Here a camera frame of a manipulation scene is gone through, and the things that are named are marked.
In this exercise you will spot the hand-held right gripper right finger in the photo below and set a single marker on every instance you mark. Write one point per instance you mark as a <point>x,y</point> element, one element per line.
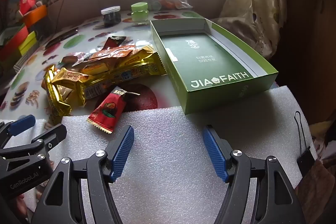
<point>214,153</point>

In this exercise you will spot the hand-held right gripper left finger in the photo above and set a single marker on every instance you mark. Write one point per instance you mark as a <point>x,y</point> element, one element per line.
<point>122,153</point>

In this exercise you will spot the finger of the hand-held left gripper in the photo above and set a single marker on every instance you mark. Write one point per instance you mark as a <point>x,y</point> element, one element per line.
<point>52,136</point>
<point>22,124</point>

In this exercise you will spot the yellow candy packet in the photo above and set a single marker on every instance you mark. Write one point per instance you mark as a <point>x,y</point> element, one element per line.
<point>69,77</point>

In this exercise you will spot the long gold snack packet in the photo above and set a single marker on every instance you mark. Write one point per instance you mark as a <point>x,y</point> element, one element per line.
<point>126,74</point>

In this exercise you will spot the brown snack packet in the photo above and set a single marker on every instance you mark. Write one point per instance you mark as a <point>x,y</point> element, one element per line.
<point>73,59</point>

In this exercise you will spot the narrow orange white snack packet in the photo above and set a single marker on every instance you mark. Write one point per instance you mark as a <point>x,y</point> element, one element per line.
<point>99,67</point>

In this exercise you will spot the green cardboard box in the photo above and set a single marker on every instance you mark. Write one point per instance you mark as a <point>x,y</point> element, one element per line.
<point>210,56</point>

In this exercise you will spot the large orange white snack packet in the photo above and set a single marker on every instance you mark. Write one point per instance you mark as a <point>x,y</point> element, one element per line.
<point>115,52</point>

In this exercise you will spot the dark red snack packet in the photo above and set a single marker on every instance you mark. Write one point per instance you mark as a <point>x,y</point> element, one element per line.
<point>115,42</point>

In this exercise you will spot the white foam sheet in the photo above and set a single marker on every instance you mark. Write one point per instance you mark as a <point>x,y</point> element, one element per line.
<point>170,140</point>

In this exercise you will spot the yellow-green box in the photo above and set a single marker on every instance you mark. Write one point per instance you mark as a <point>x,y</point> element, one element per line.
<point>27,43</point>

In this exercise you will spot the red box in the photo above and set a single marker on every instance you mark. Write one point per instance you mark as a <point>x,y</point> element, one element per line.
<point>11,43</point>

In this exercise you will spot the black binder clip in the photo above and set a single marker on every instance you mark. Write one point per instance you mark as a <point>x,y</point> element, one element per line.
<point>305,161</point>

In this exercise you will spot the black smartphone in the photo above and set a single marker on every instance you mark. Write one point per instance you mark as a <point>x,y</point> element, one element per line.
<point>61,37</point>

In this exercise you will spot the orange box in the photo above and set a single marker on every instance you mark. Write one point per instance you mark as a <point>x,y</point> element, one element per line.
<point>35,15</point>

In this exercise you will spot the patterned blanket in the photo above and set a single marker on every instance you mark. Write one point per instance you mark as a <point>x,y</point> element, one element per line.
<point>323,182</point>

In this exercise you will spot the dark-filled jar with white lid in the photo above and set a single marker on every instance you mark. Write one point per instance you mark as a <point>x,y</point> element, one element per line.
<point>111,18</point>

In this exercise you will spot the green jar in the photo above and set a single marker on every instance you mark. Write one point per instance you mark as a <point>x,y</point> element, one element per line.
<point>139,12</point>

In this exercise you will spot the cream patterned curtain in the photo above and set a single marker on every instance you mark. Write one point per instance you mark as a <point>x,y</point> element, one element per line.
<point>252,3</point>

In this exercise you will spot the brown wooden wardrobe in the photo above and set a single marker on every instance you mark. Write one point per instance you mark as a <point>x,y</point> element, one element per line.
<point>307,29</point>

